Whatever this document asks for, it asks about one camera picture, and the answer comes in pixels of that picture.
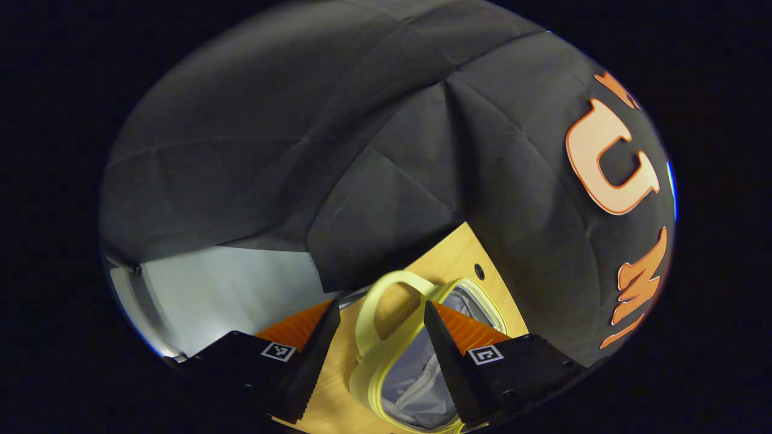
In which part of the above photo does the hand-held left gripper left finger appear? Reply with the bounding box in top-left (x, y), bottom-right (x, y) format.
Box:
top-left (166, 298), bottom-right (341, 424)

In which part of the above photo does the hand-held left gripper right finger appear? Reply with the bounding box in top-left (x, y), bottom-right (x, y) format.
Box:
top-left (423, 300), bottom-right (589, 429)

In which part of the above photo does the pale yellow suitcase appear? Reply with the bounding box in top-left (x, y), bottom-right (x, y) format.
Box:
top-left (349, 270), bottom-right (508, 434)

